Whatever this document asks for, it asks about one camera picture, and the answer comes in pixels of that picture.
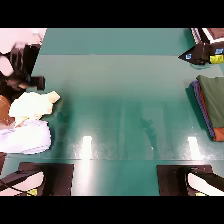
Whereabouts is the cream garment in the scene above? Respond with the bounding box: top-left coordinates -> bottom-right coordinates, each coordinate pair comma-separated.
8,90 -> 62,128

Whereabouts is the purple garment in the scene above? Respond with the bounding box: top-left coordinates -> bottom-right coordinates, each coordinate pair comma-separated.
190,79 -> 217,141

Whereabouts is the white garment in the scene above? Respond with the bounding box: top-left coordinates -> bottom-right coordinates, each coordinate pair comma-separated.
0,118 -> 53,155

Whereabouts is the dark green garment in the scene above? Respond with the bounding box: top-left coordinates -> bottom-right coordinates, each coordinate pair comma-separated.
196,74 -> 224,130

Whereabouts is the brown garment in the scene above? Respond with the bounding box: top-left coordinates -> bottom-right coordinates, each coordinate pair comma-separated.
0,94 -> 13,130

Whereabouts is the orange garment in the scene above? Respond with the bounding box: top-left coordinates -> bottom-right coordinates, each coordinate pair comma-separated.
199,83 -> 224,143

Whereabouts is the black box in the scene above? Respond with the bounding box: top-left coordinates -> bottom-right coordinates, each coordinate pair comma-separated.
178,41 -> 224,66

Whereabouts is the pale pink garment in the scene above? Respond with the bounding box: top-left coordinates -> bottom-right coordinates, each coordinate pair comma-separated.
0,28 -> 48,76

